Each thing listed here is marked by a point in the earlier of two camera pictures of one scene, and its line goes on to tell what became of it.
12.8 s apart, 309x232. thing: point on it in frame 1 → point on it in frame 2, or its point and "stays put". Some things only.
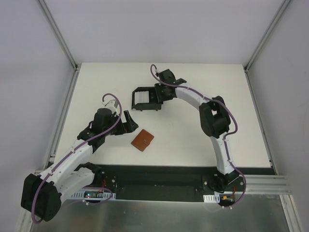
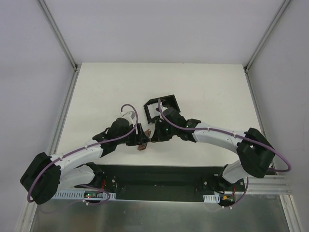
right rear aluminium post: (273, 23) stays put
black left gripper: (123, 126) → (139, 137)
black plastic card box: (153, 104) → (169, 101)
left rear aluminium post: (59, 34) stays put
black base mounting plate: (167, 183) stays put
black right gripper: (158, 95) → (156, 136)
